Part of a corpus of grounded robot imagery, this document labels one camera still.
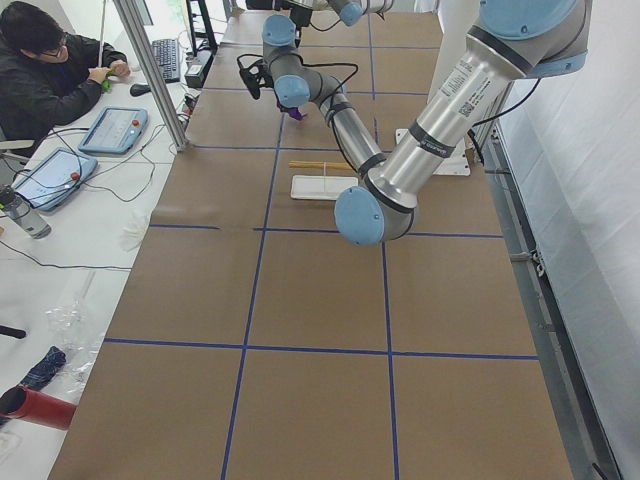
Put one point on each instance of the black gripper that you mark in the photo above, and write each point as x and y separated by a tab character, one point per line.
286	106

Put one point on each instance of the purple towel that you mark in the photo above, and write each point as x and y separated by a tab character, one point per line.
295	114

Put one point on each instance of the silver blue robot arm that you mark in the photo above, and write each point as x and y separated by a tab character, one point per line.
510	40
296	83

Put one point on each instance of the white wooden towel rack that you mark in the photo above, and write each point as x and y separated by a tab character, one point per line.
334	178

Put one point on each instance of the black keyboard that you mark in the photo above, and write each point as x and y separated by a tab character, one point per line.
166	54

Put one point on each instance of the black computer mouse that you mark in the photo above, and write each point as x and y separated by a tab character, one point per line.
137	90

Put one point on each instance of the blue teach pendant upper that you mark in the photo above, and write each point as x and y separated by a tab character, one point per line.
115	131

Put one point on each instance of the blue teach pendant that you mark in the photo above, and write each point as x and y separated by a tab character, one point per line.
115	131
55	178

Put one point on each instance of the white crumpled tissue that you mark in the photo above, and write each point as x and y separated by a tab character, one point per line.
134	230

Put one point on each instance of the person in black jacket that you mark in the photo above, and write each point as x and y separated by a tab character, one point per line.
48	77

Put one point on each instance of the blue teach pendant lower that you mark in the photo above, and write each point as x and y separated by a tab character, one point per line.
55	178

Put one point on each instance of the grey water bottle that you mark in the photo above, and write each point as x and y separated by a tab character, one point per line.
20	211

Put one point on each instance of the clear plastic wrap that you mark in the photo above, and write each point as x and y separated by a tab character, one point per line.
76	336

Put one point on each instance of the dark blue folded cloth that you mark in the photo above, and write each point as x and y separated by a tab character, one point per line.
40	375

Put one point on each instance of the red cylinder bottle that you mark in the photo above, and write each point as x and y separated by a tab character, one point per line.
22	403

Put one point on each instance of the aluminium frame post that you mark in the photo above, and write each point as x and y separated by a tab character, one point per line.
136	33

